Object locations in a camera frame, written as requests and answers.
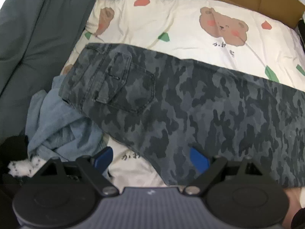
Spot cream bear printed blanket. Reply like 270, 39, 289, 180
59, 0, 305, 189

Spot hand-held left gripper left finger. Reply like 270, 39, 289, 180
39, 147, 119, 196

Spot dark grey bedding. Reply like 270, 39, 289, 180
0, 0, 98, 148

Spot white spotted fuzzy cloth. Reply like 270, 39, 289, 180
7, 156, 47, 178

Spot blue denim garment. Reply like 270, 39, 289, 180
25, 76, 112, 172

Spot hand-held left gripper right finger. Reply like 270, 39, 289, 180
184, 147, 272, 195

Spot black folded garment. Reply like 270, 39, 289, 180
298, 19, 305, 52

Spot grey camouflage pants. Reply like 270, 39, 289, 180
58, 43, 305, 189

